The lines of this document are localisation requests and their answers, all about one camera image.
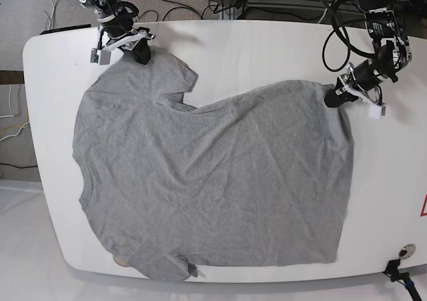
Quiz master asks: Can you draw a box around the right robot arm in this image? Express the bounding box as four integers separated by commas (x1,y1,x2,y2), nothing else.
76,0,155,65

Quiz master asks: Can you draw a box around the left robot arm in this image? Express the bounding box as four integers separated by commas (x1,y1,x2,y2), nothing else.
320,0,412,116

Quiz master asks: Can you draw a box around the silver table grommet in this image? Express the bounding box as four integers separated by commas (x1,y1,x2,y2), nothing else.
398,244,416,260

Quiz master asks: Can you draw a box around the black clamp with cable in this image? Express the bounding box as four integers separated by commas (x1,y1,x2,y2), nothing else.
383,260,422,301

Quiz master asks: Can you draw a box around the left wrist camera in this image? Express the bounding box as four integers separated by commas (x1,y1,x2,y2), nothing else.
369,104,386,119

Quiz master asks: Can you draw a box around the grey t-shirt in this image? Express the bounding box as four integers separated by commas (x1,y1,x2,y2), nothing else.
73,50,353,282

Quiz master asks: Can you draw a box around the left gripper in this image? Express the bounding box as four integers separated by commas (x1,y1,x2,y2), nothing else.
324,64,382,108

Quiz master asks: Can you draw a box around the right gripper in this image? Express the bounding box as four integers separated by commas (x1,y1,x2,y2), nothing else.
98,26,155,65

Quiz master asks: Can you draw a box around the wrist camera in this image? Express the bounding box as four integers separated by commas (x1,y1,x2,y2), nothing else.
90,48,111,65
369,104,386,119

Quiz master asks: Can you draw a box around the white floor cable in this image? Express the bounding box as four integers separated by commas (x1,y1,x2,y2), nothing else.
43,0,56,30

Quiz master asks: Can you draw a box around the red warning triangle sticker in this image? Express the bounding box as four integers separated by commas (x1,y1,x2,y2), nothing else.
420,196,427,216

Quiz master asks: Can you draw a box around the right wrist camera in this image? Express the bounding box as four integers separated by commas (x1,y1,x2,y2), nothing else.
90,48,111,65

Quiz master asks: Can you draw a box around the beige table grommet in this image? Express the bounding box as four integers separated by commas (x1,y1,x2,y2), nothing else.
113,256,130,268

